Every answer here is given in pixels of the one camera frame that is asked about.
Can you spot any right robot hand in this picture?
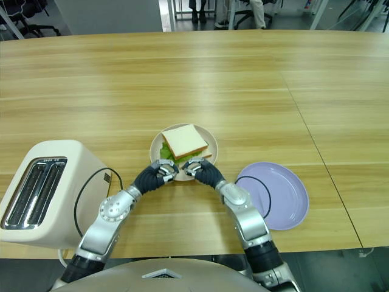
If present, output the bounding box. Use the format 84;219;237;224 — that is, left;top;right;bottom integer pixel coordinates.
182;157;227;190

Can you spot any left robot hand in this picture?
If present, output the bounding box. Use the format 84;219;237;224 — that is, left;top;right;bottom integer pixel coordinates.
132;159;181;196

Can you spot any beige plate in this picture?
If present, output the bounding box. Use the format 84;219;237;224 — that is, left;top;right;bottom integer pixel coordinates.
149;122;219;183

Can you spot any green lettuce leaf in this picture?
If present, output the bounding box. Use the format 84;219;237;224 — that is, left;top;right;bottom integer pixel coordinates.
159;141;208;162

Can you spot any cream toaster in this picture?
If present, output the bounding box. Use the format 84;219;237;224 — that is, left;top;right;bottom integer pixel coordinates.
0;139;123;249

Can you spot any purple plate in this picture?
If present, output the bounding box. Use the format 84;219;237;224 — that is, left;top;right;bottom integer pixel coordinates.
235;161;310;232

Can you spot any robot body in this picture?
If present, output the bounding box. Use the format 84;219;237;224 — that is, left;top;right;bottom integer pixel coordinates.
53;258;270;292

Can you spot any person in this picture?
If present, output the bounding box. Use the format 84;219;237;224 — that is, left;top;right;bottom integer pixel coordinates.
213;0;267;30
188;0;208;24

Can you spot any black office chair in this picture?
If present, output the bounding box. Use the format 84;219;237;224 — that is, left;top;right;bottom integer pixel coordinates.
0;0;62;39

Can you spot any black cable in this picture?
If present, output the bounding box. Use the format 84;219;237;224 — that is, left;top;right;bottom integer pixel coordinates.
235;175;272;220
74;167;125;238

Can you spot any white cord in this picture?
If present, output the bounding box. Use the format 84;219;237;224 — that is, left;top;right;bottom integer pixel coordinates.
57;247;77;269

